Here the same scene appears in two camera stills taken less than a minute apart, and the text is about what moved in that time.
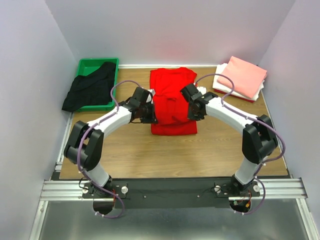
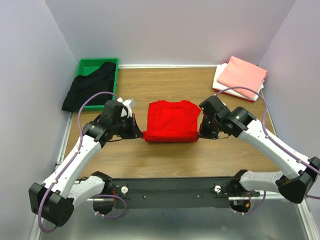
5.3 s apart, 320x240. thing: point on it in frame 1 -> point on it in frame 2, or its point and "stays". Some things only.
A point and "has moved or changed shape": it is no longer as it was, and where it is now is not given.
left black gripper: [151, 117] -> [133, 126]
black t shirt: [95, 89] stays
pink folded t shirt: [248, 78] stays
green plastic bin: [88, 66] stays
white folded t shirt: [220, 68] stays
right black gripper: [194, 115] -> [207, 127]
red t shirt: [171, 106] has moved or changed shape
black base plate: [164, 193] stays
